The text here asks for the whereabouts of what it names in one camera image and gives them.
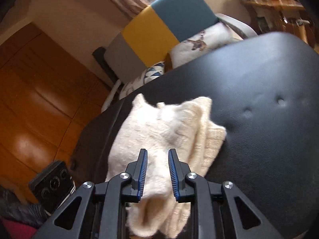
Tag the white deer print pillow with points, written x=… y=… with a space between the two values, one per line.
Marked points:
x=204 y=42

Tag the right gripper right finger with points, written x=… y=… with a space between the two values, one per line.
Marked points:
x=217 y=210

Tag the grey armchair armrest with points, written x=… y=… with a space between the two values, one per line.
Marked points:
x=242 y=29

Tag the black leather ottoman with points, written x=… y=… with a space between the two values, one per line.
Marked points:
x=265 y=93

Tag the geometric pattern pillow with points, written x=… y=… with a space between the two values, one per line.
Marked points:
x=146 y=76

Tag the cluttered wooden desk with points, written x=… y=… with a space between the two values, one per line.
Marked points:
x=283 y=15

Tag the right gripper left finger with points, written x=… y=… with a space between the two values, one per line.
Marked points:
x=98 y=210

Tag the cream knitted sweater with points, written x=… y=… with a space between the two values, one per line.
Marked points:
x=188 y=129

